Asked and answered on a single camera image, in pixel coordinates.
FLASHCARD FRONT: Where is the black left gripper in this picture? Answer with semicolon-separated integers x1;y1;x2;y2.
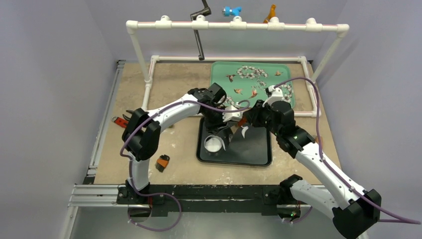
201;107;229;135

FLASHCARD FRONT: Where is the round metal cutter ring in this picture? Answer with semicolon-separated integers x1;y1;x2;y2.
203;134;226;154

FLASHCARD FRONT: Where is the white dough scrap strip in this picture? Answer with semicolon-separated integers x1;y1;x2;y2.
241;126;249;138

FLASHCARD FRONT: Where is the black baking tray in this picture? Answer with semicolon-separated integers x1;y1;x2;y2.
196;118;272;167

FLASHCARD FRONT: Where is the metal scraper orange handle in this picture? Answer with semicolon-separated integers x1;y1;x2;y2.
228;117;247;142

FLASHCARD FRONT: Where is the white dough ball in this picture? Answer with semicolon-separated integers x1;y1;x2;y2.
204;137;222;153

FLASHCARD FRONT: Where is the wooden double-ended rolling pin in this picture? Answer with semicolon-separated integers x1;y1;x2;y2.
315;135;323;145

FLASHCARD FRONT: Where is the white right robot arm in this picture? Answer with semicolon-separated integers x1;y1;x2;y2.
243;100;381;239

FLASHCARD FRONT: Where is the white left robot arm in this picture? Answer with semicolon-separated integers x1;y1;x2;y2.
120;83;250;204

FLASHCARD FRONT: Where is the green floral tray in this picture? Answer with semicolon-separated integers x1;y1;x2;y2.
211;61;291;106

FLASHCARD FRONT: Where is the small orange black brush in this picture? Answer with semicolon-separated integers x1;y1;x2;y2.
155;154;170;173

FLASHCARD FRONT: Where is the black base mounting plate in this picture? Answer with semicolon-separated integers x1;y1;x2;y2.
116;184;306;220

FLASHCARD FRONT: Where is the blue plastic toy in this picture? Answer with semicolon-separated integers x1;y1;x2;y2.
221;6;242;16

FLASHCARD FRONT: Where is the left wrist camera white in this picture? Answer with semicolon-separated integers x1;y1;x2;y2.
222;105;243;122

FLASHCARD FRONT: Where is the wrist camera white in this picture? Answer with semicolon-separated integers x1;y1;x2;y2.
222;105;243;122
263;85;285;106

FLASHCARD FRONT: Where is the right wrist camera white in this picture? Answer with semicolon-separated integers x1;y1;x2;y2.
263;85;285;106

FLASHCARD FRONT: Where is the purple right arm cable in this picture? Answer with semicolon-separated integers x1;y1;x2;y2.
270;77;422;226

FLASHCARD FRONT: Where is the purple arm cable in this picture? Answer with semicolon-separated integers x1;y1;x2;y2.
119;99;251;232
270;77;422;226

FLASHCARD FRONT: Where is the red handled adjustable wrench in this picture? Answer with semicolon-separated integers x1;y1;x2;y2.
111;117;128;128

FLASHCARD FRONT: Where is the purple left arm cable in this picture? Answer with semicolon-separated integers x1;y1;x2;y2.
119;99;251;232

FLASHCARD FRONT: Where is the white PVC pipe frame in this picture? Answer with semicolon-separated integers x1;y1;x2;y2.
125;15;350;110

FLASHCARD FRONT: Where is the black hanging crank handle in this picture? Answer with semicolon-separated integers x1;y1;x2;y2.
190;0;212;61

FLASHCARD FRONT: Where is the aluminium rail frame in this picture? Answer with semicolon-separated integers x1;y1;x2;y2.
59;59;370;239

